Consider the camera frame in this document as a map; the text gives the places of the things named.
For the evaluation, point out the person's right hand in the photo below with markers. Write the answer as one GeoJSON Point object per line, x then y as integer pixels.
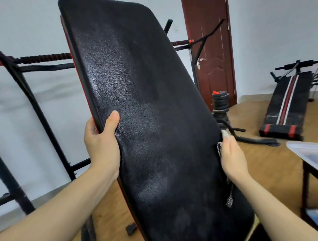
{"type": "Point", "coordinates": [232, 159]}

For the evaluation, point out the person's left hand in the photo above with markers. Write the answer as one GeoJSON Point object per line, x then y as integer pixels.
{"type": "Point", "coordinates": [104, 151]}

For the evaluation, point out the grey cleaning cloth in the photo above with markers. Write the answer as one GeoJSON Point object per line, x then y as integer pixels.
{"type": "Point", "coordinates": [225, 134]}

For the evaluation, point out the black weight bench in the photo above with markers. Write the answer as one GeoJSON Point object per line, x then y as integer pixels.
{"type": "Point", "coordinates": [161, 111]}

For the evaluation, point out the person's right forearm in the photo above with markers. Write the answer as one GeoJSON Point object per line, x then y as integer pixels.
{"type": "Point", "coordinates": [273, 211]}

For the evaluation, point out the person's left forearm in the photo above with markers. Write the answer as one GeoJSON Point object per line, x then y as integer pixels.
{"type": "Point", "coordinates": [62, 208]}

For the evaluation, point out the black dumbbell weight stack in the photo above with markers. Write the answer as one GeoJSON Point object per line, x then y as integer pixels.
{"type": "Point", "coordinates": [219, 106]}

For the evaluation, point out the clear plastic tray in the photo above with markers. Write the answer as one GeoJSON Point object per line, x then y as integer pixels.
{"type": "Point", "coordinates": [303, 150]}

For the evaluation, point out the black metal cart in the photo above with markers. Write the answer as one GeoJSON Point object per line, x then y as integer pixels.
{"type": "Point", "coordinates": [305, 188]}

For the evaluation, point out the brown wooden door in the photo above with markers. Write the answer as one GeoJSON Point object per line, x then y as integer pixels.
{"type": "Point", "coordinates": [213, 74]}

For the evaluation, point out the black striped sit-up bench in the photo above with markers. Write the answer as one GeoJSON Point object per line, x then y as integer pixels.
{"type": "Point", "coordinates": [296, 99]}

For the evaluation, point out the blue flat board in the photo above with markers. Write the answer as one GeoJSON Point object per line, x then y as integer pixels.
{"type": "Point", "coordinates": [313, 214]}

